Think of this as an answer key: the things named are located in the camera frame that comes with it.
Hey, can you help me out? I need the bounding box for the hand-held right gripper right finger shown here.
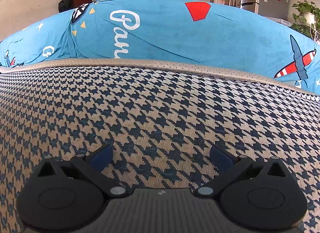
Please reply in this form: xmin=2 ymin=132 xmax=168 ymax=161
xmin=194 ymin=145 xmax=288 ymax=197

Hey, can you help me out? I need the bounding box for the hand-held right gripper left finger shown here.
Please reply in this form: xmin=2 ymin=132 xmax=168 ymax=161
xmin=37 ymin=144 xmax=130 ymax=197

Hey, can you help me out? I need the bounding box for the houndstooth seat mat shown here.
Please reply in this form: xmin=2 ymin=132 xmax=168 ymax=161
xmin=0 ymin=58 xmax=320 ymax=233

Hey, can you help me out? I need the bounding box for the blue printed sofa cover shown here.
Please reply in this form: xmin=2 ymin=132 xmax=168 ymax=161
xmin=0 ymin=0 xmax=320 ymax=96

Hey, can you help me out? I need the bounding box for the white chest freezer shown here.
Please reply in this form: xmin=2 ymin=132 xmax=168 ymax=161
xmin=265 ymin=16 xmax=293 ymax=27

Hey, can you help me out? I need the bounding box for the potted green plant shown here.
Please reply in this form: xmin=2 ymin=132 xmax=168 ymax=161
xmin=291 ymin=1 xmax=320 ymax=42

